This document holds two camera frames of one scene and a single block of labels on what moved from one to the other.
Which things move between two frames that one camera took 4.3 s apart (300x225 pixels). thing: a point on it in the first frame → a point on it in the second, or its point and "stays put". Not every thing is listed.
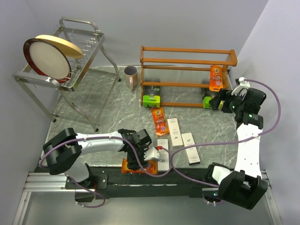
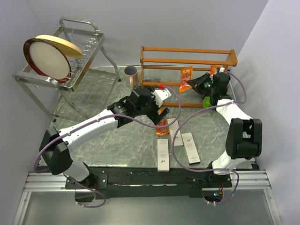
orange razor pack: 158,114 stays put
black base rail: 170,183 stays put
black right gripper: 224,95 → 198,82
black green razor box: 207,96 stays put
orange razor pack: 151,168 → 186,75
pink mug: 131,76 stays put
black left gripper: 132,163 → 154,116
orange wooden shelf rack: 183,67 stays put
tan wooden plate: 68,50 stays put
